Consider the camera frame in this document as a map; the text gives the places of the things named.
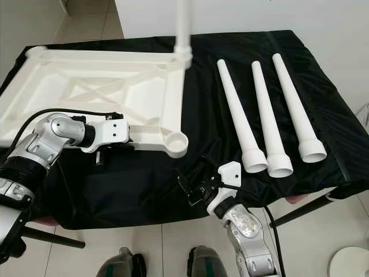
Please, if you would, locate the white round stool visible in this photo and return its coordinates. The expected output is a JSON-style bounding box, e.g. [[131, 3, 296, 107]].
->
[[327, 247, 369, 277]]

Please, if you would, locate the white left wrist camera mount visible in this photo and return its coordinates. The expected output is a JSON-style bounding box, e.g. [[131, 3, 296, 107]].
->
[[84, 118, 132, 154]]

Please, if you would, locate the grey robot right foot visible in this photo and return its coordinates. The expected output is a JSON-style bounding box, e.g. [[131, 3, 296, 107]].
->
[[187, 245, 234, 277]]

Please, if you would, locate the grey robot foot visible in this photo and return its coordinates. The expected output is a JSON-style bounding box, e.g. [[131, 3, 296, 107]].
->
[[187, 245, 234, 277], [97, 247, 145, 277]]

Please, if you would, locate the grey robot left foot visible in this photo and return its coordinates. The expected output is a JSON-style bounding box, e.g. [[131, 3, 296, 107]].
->
[[97, 247, 145, 277]]

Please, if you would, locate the white plastic children table top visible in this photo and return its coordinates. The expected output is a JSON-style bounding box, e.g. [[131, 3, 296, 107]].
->
[[0, 46, 190, 160]]

